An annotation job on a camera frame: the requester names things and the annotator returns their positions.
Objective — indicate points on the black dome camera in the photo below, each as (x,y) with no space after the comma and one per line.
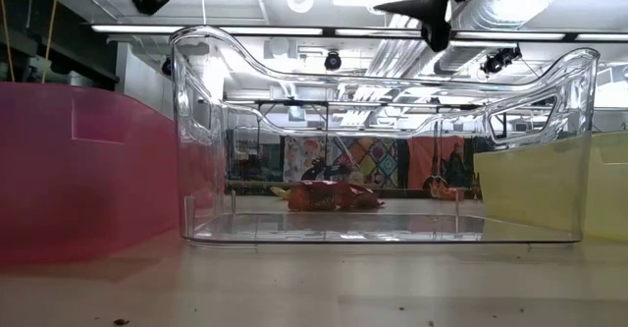
(333,62)
(495,63)
(167,67)

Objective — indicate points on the yellow candy packet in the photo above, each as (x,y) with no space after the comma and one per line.
(280,192)

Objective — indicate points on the orange cloth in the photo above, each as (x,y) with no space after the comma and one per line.
(422,160)

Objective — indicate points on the silver ventilation duct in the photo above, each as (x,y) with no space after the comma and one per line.
(407,57)

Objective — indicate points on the yellow plastic bin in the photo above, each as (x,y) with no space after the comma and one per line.
(608,194)

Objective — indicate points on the person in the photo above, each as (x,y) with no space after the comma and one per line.
(457,167)

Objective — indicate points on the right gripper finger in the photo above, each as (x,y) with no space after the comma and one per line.
(412,8)

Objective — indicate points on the colourful patchwork quilt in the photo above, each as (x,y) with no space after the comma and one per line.
(373,160)

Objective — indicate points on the red Skittles packet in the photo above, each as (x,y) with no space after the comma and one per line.
(367,198)
(316,197)

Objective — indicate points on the red plastic bin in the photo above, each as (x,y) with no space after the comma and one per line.
(73,194)

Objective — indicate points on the clear plastic bin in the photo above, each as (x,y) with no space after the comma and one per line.
(191,121)

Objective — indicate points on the long fluorescent light strip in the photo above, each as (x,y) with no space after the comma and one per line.
(515,36)

